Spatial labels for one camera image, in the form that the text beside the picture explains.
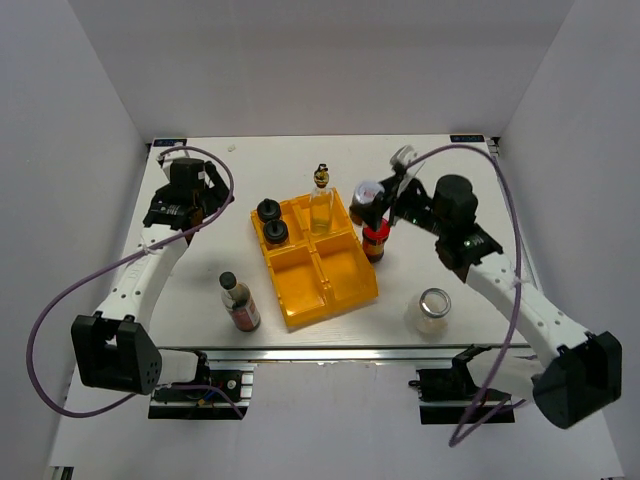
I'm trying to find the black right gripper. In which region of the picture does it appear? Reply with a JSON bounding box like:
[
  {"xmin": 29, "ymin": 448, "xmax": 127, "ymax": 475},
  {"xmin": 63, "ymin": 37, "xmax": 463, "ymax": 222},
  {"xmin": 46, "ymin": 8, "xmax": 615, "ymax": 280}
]
[{"xmin": 349, "ymin": 174, "xmax": 449, "ymax": 239}]

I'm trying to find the brown jar white lid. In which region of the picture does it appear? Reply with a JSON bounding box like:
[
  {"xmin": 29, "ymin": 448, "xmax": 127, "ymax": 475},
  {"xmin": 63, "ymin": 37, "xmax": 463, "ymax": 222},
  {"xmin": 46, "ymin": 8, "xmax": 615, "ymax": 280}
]
[{"xmin": 349, "ymin": 180, "xmax": 385, "ymax": 226}]

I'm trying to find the red lid sauce jar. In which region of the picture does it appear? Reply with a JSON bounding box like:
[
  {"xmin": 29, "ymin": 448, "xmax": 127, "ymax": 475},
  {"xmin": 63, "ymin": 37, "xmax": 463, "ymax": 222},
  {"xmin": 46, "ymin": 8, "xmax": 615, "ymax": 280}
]
[{"xmin": 362, "ymin": 219, "xmax": 390, "ymax": 263}]

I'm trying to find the glass oil bottle gold stopper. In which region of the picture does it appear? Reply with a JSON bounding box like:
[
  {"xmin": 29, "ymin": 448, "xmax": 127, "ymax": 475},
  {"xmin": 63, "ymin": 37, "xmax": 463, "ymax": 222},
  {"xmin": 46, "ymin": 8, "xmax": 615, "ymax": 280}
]
[{"xmin": 309, "ymin": 163, "xmax": 334, "ymax": 235}]

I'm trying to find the white powder jar black lid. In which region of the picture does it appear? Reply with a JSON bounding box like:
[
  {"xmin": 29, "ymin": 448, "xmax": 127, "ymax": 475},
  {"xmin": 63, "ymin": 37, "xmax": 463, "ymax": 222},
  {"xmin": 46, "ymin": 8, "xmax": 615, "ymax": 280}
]
[{"xmin": 256, "ymin": 198, "xmax": 281, "ymax": 223}]

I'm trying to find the glass spice jar black lid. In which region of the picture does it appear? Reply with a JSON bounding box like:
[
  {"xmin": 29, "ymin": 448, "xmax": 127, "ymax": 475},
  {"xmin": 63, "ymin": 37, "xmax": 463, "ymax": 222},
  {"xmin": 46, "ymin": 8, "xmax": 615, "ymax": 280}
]
[{"xmin": 263, "ymin": 219, "xmax": 289, "ymax": 250}]

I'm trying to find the dark soy sauce bottle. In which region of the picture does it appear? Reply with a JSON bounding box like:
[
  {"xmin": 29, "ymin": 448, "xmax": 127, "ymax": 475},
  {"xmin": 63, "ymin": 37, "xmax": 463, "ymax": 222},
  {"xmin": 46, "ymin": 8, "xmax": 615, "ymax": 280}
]
[{"xmin": 219, "ymin": 271, "xmax": 261, "ymax": 332}]

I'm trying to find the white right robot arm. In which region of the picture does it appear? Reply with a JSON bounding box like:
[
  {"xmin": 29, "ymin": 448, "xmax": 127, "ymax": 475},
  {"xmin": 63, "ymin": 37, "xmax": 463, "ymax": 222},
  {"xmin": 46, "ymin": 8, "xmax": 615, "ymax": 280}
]
[{"xmin": 349, "ymin": 174, "xmax": 622, "ymax": 429}]

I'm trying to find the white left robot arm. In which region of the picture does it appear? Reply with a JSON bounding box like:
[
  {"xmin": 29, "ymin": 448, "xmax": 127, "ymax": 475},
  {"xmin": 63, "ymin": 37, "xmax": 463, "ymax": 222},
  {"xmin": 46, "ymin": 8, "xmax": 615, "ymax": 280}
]
[{"xmin": 71, "ymin": 157, "xmax": 232, "ymax": 399}]

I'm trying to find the blue label sticker left corner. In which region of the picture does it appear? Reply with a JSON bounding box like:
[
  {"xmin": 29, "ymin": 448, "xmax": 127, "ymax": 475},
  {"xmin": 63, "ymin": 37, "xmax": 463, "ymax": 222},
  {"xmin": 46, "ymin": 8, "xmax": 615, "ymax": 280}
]
[{"xmin": 152, "ymin": 139, "xmax": 187, "ymax": 148}]

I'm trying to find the blue label sticker corner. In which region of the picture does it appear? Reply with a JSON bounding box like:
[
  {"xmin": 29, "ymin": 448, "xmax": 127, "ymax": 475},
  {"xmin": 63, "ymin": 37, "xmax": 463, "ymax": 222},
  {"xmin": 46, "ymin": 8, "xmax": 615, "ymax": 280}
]
[
  {"xmin": 152, "ymin": 139, "xmax": 187, "ymax": 148},
  {"xmin": 449, "ymin": 134, "xmax": 485, "ymax": 143}
]

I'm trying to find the blue label sticker right corner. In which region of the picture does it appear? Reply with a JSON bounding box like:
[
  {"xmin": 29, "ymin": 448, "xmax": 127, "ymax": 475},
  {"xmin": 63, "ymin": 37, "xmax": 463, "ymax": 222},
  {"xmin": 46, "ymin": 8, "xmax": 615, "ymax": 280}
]
[{"xmin": 449, "ymin": 134, "xmax": 485, "ymax": 143}]

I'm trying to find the yellow four-compartment plastic bin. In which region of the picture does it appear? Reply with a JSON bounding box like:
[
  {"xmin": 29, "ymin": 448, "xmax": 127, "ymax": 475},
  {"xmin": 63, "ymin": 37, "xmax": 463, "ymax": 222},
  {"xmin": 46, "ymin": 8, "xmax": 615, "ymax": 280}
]
[{"xmin": 250, "ymin": 194, "xmax": 378, "ymax": 331}]

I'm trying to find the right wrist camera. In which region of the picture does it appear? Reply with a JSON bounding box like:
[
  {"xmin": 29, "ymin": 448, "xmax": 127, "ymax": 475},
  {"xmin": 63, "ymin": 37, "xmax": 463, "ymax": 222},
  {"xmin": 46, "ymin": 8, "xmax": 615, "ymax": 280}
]
[{"xmin": 390, "ymin": 144, "xmax": 424, "ymax": 191}]

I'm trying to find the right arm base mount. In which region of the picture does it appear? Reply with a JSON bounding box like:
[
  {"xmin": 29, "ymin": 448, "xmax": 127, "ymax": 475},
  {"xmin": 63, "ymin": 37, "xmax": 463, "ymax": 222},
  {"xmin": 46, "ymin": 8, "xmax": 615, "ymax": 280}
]
[{"xmin": 408, "ymin": 345, "xmax": 515, "ymax": 425}]

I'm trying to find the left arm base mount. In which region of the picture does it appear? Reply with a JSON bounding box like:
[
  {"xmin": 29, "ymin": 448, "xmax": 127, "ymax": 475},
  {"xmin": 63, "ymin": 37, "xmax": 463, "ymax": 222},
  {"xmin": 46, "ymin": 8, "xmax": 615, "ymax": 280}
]
[{"xmin": 147, "ymin": 366, "xmax": 254, "ymax": 421}]

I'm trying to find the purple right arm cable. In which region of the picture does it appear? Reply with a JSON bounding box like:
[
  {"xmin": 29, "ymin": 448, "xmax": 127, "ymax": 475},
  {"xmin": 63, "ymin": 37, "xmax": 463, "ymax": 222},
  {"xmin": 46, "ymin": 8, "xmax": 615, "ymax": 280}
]
[{"xmin": 409, "ymin": 144, "xmax": 526, "ymax": 447}]

